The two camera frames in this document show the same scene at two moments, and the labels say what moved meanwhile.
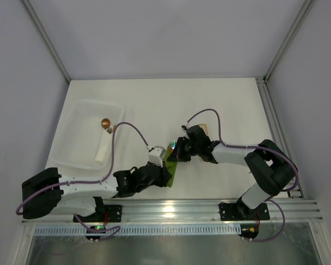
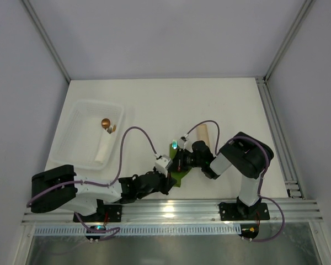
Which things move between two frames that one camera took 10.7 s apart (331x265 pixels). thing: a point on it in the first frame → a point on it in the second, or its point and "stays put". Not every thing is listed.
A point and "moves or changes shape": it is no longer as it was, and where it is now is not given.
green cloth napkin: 170,165 moves or changes shape
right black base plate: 229,211 stays put
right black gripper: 178,150 → 180,161
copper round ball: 105,123 stays put
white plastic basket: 83,133 stays put
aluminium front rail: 196,211 stays put
